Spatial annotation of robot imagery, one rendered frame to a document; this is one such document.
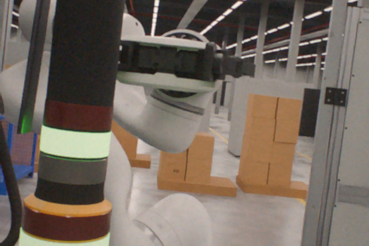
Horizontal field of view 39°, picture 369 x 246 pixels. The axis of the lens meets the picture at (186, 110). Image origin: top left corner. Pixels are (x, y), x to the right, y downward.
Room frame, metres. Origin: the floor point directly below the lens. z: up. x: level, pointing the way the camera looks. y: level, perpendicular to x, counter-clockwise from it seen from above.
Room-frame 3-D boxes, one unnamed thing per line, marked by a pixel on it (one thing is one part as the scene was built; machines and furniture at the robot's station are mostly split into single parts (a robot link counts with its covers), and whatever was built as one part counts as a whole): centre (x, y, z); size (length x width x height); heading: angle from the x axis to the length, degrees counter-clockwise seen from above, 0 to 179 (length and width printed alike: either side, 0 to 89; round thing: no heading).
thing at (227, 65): (0.46, -0.03, 1.65); 0.07 x 0.03 x 0.03; 173
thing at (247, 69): (0.51, -0.02, 1.65); 0.08 x 0.06 x 0.01; 80
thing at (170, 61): (0.55, 0.02, 1.65); 0.11 x 0.10 x 0.07; 173
